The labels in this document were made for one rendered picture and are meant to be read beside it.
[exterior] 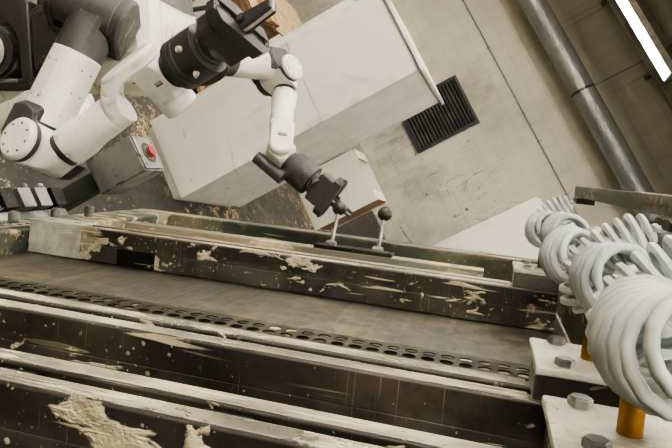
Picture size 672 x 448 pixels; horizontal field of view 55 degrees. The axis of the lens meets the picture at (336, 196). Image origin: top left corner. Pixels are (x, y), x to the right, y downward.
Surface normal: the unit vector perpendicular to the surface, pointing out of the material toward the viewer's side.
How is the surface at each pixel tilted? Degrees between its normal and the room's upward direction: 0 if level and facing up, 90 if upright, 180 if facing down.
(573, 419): 57
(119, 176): 90
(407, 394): 90
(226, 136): 90
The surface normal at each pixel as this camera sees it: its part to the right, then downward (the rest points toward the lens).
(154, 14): 0.97, -0.06
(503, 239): -0.29, -0.08
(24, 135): -0.37, -0.28
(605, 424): 0.11, -0.99
